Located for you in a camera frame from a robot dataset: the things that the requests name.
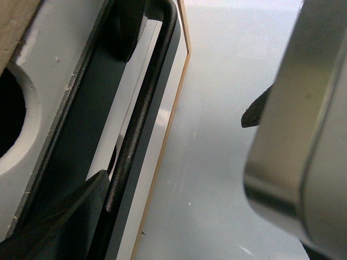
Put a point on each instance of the silver metal gripper housing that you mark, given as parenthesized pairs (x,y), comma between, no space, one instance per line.
(295,174)

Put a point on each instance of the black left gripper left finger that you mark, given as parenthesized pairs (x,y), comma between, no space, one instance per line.
(66,230)

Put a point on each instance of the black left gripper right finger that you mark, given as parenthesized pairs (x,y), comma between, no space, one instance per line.
(124,27)

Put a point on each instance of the white front wooden drawer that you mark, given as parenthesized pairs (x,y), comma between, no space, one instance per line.
(54,108)

